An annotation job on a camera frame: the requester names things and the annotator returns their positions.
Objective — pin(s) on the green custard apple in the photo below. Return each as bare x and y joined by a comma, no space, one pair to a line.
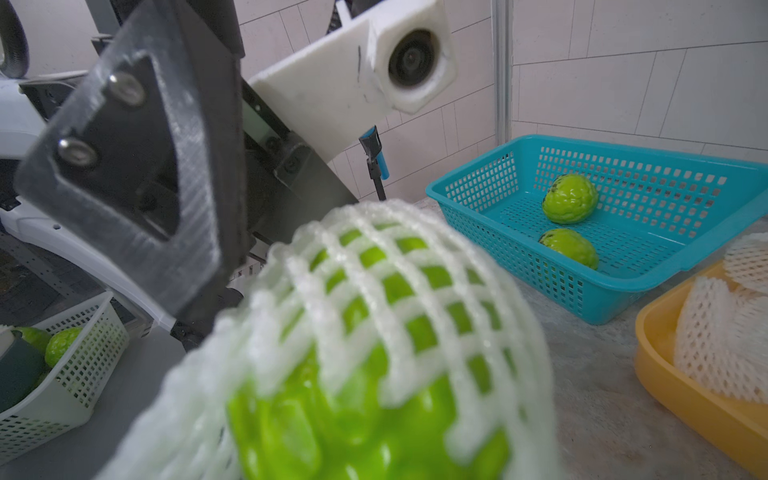
571,199
304,431

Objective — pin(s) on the white perforated basket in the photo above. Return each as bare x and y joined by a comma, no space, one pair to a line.
66,398

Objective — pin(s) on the green custard apple in basket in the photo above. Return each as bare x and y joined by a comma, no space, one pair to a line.
571,199

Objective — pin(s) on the white foam nets pile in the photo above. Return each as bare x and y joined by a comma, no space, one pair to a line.
721,334

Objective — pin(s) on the green fruit in white basket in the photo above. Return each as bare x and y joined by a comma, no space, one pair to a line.
51,346

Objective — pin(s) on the white foam net sleeve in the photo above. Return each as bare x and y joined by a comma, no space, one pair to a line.
186,432

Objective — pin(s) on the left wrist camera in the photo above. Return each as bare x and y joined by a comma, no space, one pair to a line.
396,56

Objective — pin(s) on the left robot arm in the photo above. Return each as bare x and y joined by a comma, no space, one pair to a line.
44,97

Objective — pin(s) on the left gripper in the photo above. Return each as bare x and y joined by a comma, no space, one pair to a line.
169,164

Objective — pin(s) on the yellow plastic tub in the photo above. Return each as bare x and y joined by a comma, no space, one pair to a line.
738,428

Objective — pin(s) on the teal plastic basket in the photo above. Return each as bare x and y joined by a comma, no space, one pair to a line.
659,213

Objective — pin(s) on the microphone on black stand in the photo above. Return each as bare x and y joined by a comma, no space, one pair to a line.
376,164

